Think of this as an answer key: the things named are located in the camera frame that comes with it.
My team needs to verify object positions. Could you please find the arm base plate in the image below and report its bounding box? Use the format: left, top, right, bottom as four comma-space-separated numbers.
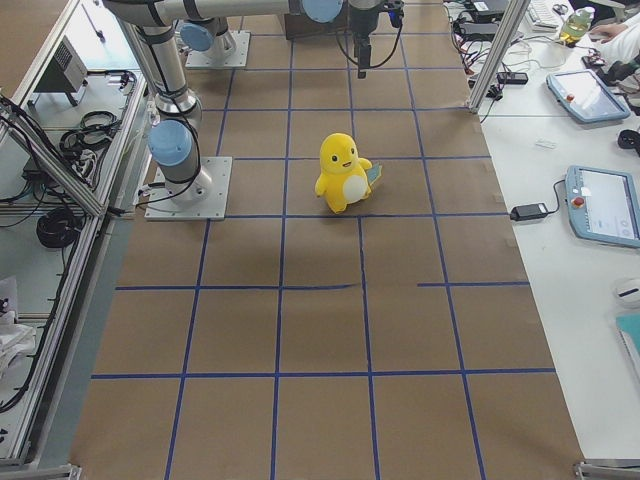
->
144, 156, 233, 221
182, 28, 251, 70

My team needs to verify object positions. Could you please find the yellow drink bottle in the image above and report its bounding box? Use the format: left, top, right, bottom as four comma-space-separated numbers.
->
559, 6, 595, 46

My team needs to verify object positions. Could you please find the far teach pendant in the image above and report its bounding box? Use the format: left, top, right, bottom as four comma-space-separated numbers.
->
546, 69, 631, 124

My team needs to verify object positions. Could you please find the black power brick on desk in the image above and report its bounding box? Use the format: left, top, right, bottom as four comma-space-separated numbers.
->
509, 203, 549, 222

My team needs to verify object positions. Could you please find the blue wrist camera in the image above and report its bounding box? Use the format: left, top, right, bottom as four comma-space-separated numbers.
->
384, 0, 404, 29

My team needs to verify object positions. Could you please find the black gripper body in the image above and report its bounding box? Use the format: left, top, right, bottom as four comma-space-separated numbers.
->
348, 0, 380, 36

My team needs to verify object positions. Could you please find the teach pendant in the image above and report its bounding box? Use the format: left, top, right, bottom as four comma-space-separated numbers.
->
546, 69, 631, 124
565, 165, 639, 249

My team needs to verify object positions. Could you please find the aluminium frame post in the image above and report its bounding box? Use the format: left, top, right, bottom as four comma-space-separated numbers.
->
467, 0, 529, 113

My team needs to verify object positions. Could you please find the coiled black cable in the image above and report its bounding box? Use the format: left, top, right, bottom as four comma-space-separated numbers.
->
35, 205, 82, 250

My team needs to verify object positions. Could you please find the grey electronics box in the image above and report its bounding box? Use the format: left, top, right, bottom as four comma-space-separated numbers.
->
34, 36, 88, 106

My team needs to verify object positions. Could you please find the yellow plush penguin toy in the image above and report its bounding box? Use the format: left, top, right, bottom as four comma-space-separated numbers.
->
314, 133, 382, 214

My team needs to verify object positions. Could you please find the aluminium side frame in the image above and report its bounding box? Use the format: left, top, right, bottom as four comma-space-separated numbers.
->
1, 1, 146, 470

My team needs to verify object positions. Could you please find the near teach pendant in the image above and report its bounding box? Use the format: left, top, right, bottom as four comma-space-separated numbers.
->
565, 165, 639, 249

